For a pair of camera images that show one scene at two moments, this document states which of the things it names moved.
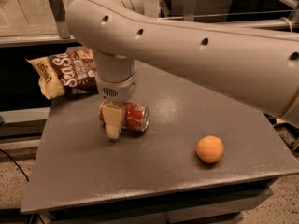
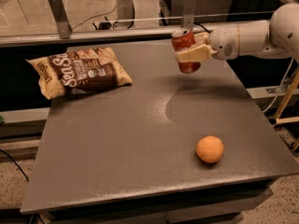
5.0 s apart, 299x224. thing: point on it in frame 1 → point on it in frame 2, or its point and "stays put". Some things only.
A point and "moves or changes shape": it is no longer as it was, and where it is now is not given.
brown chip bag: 66,74 stays put
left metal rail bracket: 58,11 stays put
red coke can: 135,117 moves or changes shape
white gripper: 118,90 → 222,44
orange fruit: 209,148 stays put
